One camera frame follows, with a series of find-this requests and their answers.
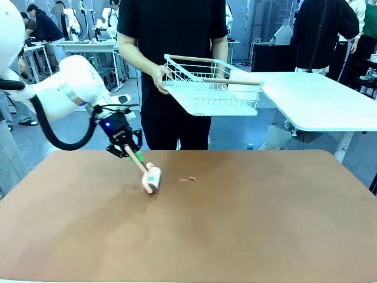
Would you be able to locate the person in dark hoodie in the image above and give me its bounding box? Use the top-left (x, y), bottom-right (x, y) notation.
top-left (27, 4), bottom-right (65, 71)

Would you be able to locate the person in white shirt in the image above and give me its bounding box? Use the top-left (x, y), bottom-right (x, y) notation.
top-left (328, 0), bottom-right (368, 82)

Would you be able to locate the pink lint roller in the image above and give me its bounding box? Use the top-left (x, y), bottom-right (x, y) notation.
top-left (123, 144), bottom-right (163, 196)

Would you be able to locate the grey plastic stool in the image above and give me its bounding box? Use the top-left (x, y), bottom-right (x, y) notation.
top-left (96, 68), bottom-right (116, 91)

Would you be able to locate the person in black sweatshirt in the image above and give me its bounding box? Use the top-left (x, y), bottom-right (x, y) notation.
top-left (290, 0), bottom-right (361, 74)

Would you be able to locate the white wire dish rack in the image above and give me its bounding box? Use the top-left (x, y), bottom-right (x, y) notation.
top-left (163, 54), bottom-right (265, 117)

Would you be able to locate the person's right hand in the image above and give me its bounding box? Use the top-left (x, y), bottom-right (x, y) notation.
top-left (150, 64), bottom-right (172, 96)

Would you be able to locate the white house-shaped device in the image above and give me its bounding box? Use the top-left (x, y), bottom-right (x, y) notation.
top-left (269, 24), bottom-right (294, 46)

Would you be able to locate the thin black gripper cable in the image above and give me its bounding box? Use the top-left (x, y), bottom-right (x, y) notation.
top-left (93, 102), bottom-right (140, 115)

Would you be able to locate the black cabinet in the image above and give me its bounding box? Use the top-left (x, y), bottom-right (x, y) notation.
top-left (251, 42), bottom-right (297, 73)

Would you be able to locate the person's right forearm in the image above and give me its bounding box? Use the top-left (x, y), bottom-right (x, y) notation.
top-left (117, 31), bottom-right (160, 78)

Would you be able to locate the white workbench with robots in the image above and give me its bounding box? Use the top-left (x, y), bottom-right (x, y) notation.
top-left (51, 40), bottom-right (124, 89)

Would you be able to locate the person in black t-shirt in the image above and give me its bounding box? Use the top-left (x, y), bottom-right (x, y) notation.
top-left (116, 0), bottom-right (229, 152)

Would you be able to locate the man in brown shirt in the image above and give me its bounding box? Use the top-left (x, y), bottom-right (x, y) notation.
top-left (19, 12), bottom-right (38, 40)

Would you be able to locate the person's left forearm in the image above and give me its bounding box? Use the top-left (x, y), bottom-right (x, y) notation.
top-left (209, 37), bottom-right (230, 85)

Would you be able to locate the large white table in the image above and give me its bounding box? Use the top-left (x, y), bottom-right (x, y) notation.
top-left (232, 71), bottom-right (377, 163)

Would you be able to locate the man in grey overshirt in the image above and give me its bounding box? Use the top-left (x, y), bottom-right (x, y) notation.
top-left (54, 1), bottom-right (71, 41)

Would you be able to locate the person in grey trousers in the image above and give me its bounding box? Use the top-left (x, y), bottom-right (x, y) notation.
top-left (0, 90), bottom-right (39, 132)

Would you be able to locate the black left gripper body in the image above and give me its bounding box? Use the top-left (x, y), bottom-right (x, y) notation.
top-left (98, 111), bottom-right (135, 146)

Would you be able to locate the beige paper bag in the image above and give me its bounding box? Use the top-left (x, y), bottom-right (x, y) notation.
top-left (258, 123), bottom-right (293, 152)

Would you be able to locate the person in green shirt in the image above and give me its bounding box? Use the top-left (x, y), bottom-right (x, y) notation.
top-left (341, 2), bottom-right (377, 86)

